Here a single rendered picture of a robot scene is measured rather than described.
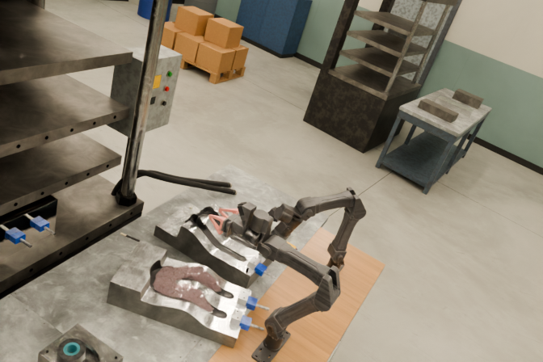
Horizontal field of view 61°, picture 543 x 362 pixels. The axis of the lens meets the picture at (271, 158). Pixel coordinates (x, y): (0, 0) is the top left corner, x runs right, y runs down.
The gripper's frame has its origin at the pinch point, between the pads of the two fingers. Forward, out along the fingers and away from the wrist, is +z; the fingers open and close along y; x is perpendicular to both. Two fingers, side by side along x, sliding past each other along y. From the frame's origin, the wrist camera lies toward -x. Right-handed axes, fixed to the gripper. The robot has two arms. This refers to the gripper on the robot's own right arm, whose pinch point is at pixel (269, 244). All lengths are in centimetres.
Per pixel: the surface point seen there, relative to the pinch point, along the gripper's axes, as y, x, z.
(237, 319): 39.7, 13.7, 8.4
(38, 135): 63, -82, 5
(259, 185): -65, -33, 15
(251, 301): 26.9, 12.6, 7.8
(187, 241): 17.3, -25.2, 19.7
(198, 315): 47.7, 2.8, 14.5
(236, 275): 16.9, 0.3, 12.1
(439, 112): -371, 8, -64
